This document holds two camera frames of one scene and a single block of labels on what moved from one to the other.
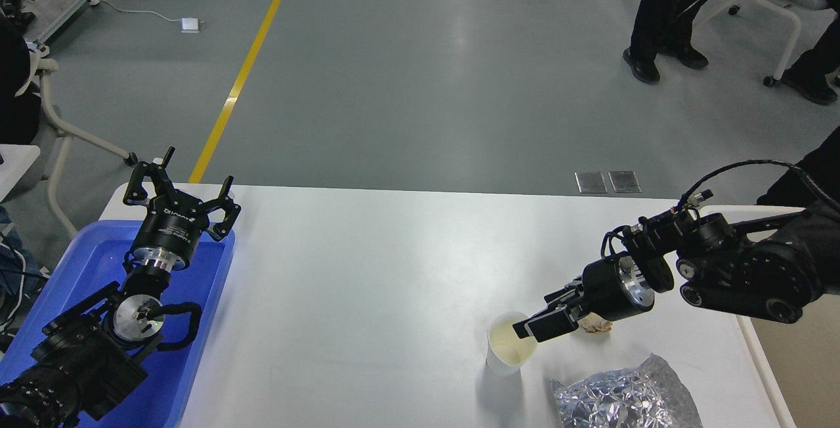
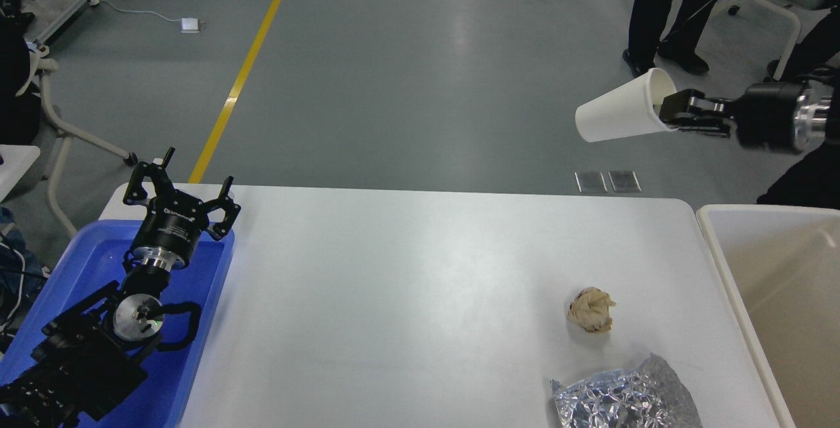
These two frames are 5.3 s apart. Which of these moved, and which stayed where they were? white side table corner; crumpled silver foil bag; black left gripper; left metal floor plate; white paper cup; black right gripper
Moved: white paper cup; black right gripper
Stayed: crumpled silver foil bag; left metal floor plate; white side table corner; black left gripper
